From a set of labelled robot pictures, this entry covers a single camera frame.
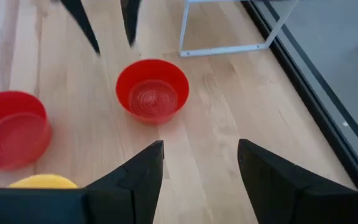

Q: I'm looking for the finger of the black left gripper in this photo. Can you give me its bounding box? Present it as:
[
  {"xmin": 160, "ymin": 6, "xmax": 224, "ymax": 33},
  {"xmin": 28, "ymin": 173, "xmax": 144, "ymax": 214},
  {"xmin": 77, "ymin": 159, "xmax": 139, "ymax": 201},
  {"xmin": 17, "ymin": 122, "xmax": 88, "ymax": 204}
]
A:
[
  {"xmin": 59, "ymin": 0, "xmax": 101, "ymax": 57},
  {"xmin": 119, "ymin": 0, "xmax": 142, "ymax": 47}
]

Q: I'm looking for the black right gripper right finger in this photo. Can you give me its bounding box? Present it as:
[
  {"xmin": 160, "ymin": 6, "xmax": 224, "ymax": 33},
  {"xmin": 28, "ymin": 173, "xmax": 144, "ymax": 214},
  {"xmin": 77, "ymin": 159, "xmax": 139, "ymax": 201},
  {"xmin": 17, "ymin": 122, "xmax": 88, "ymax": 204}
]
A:
[{"xmin": 237, "ymin": 138, "xmax": 358, "ymax": 224}]

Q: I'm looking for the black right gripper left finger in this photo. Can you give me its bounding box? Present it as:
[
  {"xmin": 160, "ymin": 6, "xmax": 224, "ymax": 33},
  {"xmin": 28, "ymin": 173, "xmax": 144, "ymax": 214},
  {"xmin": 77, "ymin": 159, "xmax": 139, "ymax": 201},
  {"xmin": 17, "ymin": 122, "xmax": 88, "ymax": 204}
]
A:
[{"xmin": 85, "ymin": 139, "xmax": 165, "ymax": 224}]

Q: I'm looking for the red plastic mini bowl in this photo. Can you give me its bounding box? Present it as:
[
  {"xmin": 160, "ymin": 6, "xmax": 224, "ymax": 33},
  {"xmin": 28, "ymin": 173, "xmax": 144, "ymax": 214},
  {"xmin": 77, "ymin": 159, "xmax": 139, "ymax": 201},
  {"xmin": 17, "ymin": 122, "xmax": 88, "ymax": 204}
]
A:
[
  {"xmin": 0, "ymin": 90, "xmax": 53, "ymax": 172},
  {"xmin": 115, "ymin": 58, "xmax": 190, "ymax": 125}
]

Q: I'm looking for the yellow plastic mini bowl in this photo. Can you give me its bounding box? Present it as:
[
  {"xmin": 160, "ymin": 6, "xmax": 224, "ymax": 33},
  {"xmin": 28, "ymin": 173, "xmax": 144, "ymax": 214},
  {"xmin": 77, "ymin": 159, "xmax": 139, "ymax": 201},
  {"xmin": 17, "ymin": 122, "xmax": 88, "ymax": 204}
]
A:
[{"xmin": 8, "ymin": 173, "xmax": 79, "ymax": 189}]

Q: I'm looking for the white perforated metal shelf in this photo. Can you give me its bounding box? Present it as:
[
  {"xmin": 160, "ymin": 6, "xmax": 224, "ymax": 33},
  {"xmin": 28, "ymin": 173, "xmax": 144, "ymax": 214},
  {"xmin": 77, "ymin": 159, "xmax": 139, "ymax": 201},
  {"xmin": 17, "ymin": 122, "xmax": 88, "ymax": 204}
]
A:
[{"xmin": 178, "ymin": 0, "xmax": 300, "ymax": 58}]

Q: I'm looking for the black table edge rail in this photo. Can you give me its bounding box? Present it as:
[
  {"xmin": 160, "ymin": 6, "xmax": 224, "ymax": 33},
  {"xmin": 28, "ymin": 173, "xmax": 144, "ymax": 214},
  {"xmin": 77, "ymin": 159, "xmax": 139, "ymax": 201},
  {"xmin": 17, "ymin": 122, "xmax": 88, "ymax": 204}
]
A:
[{"xmin": 241, "ymin": 0, "xmax": 358, "ymax": 190}]

